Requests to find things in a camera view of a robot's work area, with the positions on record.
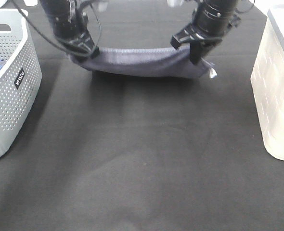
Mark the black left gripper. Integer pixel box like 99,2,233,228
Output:
52,14,100,58

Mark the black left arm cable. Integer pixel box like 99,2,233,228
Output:
11,0,103,58

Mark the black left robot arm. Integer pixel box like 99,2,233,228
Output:
40,0,100,59

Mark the grey perforated laundry basket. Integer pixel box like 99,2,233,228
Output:
0,9,42,157

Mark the grey microfibre towel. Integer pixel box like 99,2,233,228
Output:
68,46,217,79

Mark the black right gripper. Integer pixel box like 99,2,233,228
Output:
170,6,241,65

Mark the white cylinder object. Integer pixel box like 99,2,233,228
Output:
24,0,38,7

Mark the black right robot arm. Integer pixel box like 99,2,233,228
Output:
170,0,240,64

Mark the white translucent storage bin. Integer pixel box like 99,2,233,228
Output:
251,4,284,161

